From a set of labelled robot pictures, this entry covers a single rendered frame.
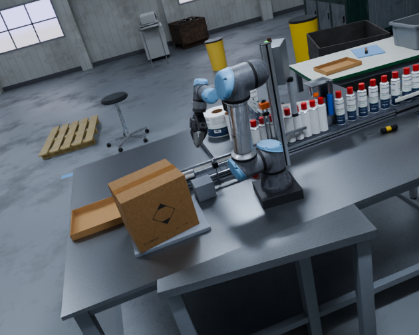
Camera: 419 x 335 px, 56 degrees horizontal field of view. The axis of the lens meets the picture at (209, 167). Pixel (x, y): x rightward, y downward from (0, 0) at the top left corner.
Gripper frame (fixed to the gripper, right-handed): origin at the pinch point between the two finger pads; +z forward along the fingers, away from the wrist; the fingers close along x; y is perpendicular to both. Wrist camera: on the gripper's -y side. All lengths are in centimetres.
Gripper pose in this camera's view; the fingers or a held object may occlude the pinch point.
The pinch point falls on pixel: (197, 145)
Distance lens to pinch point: 212.2
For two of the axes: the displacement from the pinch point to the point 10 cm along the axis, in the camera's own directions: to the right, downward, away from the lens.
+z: -0.7, 9.2, 3.8
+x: -9.6, 0.4, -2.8
